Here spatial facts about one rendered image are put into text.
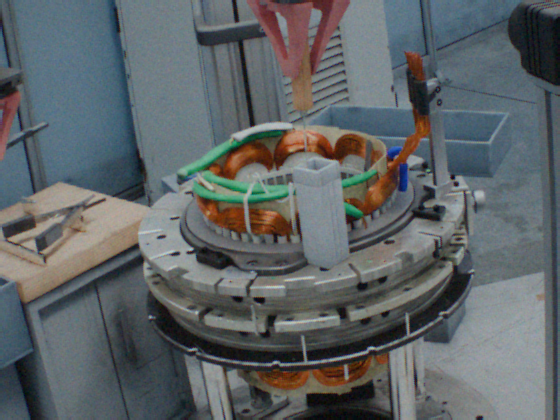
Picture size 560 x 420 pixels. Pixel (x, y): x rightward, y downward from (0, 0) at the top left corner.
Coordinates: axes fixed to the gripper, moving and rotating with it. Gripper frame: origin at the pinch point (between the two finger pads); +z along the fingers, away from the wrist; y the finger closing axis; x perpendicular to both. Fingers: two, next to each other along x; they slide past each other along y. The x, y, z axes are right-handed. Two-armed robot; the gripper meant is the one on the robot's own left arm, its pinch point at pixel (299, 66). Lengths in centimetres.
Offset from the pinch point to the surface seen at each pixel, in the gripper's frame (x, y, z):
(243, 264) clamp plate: 2.7, -4.5, 17.6
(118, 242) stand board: 25.9, -4.6, 23.5
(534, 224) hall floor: 141, 200, 115
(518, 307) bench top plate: 16, 49, 45
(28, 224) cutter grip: 31.9, -12.7, 21.2
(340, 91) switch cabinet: 204, 172, 82
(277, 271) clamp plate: -0.2, -2.9, 17.6
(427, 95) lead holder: -1.5, 13.4, 4.7
